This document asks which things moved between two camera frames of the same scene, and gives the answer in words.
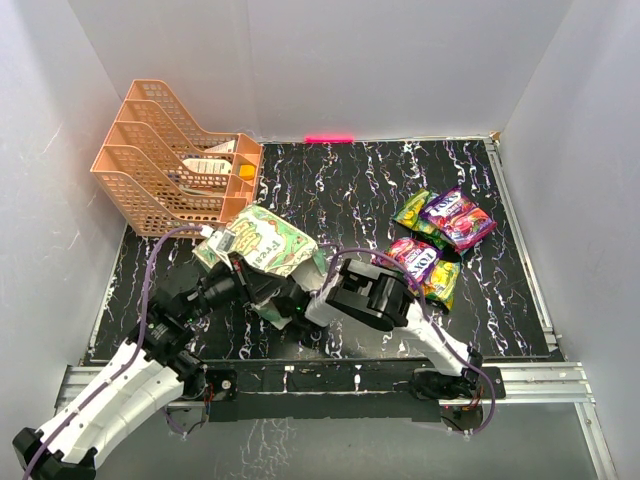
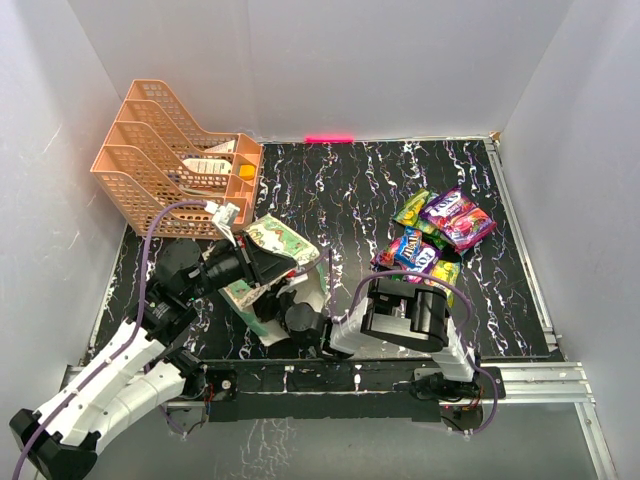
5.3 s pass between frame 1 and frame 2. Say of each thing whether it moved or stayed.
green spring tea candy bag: stayed
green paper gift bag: moved
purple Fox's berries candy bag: stayed
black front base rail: stayed
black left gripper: moved
